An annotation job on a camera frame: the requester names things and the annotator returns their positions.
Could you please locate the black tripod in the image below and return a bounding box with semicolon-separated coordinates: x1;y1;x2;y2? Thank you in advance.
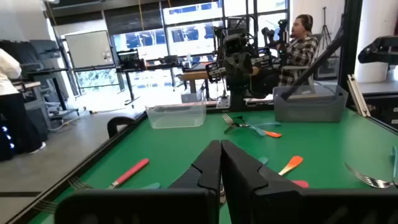
319;6;333;47

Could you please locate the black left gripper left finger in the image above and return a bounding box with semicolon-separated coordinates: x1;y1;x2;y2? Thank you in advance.
169;139;222;224

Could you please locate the clear plastic bin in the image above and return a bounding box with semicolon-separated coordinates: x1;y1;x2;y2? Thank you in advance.
145;93;208;130

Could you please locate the grey translucent plastic bin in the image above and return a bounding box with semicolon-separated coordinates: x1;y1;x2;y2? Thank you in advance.
272;83;349;123

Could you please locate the pink handled fork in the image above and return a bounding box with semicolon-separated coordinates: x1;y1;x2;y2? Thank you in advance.
290;179;310;189
67;157;150;190

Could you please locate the wooden table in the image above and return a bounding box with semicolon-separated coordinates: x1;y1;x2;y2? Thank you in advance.
179;67;261;94

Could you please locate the black loop handle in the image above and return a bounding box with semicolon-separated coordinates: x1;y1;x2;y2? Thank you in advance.
106;116;138;139

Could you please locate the silver aluminium extrusion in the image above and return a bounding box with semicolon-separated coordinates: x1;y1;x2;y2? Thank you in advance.
346;73;371;118

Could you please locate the black drawer cabinet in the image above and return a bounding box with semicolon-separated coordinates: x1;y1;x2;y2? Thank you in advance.
357;81;398;133

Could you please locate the black frame post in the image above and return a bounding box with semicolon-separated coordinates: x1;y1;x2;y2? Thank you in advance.
338;0;364;108

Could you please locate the person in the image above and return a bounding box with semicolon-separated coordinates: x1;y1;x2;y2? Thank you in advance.
277;14;320;87
0;48;47;156

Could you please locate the orange handled fork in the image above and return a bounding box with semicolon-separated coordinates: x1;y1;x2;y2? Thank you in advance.
277;155;304;177
344;162;396;190
221;113;283;139

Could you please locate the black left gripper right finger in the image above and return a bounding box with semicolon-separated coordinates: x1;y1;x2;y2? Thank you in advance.
221;139;304;224

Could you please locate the white round column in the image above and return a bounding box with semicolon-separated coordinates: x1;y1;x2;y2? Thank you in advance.
354;0;398;83

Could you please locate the black diagonal frame strut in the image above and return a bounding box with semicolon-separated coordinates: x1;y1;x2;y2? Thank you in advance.
280;26;346;101

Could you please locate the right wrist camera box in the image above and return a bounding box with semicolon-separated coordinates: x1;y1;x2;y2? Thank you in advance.
223;32;249;54

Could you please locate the black computer with blue light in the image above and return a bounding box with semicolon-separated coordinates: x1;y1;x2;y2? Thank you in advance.
0;121;16;162

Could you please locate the black standing desk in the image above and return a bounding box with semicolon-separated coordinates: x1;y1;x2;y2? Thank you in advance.
114;62;187;105

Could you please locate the whiteboard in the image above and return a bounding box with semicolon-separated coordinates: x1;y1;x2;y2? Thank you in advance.
64;30;116;71

